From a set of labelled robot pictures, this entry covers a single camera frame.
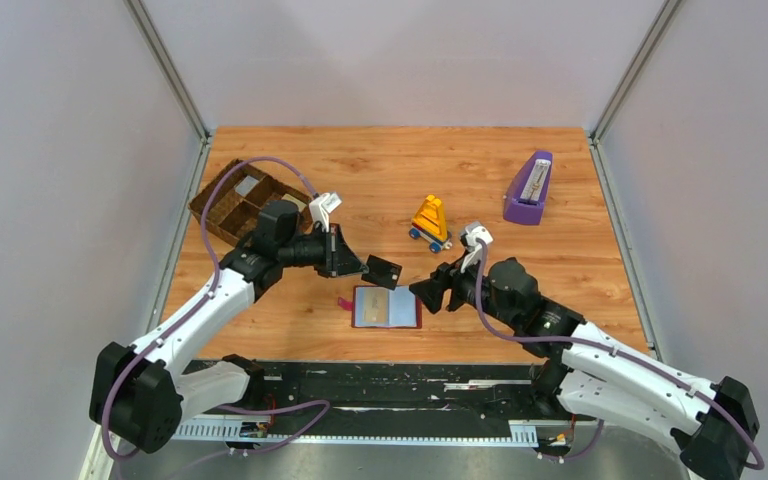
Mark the brown woven divided basket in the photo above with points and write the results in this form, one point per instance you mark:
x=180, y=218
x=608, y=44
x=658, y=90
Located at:
x=230, y=216

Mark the purple metronome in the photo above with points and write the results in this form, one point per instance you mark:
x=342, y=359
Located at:
x=525, y=199

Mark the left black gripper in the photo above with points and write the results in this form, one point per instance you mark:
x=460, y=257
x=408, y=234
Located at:
x=335, y=250

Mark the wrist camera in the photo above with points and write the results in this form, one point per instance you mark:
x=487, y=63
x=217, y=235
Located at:
x=475, y=238
x=321, y=207

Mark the gold card in basket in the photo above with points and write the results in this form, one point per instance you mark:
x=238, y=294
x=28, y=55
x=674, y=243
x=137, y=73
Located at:
x=300, y=204

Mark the yellow toy truck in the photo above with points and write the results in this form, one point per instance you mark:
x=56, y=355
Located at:
x=429, y=223

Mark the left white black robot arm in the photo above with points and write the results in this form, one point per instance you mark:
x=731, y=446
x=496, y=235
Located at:
x=142, y=393

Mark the silver card in basket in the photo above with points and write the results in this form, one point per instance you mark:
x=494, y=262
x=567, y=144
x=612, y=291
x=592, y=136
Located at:
x=245, y=186

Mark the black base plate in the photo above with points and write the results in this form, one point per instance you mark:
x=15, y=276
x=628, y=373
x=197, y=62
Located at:
x=473, y=400

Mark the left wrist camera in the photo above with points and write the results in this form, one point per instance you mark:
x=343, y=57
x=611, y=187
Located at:
x=321, y=207

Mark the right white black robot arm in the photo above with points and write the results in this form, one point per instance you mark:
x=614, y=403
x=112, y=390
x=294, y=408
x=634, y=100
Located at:
x=711, y=426

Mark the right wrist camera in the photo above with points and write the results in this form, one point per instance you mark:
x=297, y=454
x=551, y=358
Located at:
x=475, y=238

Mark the gold card in holder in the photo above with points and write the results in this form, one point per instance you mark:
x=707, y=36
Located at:
x=375, y=308

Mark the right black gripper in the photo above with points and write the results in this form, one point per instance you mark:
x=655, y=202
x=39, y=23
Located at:
x=451, y=291

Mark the red leather card holder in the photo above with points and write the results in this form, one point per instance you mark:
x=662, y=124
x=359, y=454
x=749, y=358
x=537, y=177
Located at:
x=405, y=310

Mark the white slotted cable duct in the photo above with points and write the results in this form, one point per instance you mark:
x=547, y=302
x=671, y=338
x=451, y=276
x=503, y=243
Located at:
x=520, y=436

